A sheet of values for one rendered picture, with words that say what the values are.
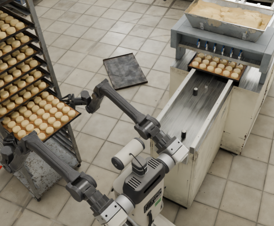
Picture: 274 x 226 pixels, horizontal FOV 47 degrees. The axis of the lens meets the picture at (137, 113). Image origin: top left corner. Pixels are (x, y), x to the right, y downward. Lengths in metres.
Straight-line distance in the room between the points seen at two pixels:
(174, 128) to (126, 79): 1.76
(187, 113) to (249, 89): 0.52
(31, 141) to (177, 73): 1.43
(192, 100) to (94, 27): 2.82
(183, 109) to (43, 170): 1.37
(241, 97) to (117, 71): 1.84
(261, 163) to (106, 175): 1.40
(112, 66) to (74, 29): 1.11
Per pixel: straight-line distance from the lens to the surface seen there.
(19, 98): 2.19
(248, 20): 2.32
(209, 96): 2.35
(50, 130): 2.04
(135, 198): 1.45
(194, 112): 2.22
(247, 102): 2.53
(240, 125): 2.72
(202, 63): 2.54
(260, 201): 2.89
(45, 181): 2.84
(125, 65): 3.98
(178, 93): 2.26
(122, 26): 4.77
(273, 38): 2.40
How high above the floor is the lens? 2.44
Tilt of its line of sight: 46 degrees down
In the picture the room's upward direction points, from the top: 4 degrees counter-clockwise
